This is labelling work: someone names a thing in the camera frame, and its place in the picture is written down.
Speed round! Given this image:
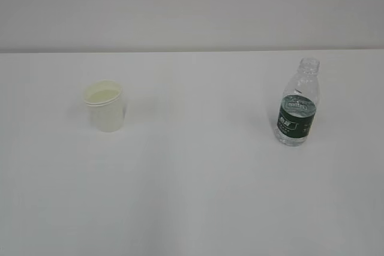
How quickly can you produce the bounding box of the white paper cup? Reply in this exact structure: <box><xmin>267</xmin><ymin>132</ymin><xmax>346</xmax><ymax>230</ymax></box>
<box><xmin>83</xmin><ymin>80</ymin><xmax>124</xmax><ymax>132</ymax></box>

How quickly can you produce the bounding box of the clear water bottle green label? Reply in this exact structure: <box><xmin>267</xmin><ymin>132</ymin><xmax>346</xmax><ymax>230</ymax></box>
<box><xmin>275</xmin><ymin>58</ymin><xmax>320</xmax><ymax>146</ymax></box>

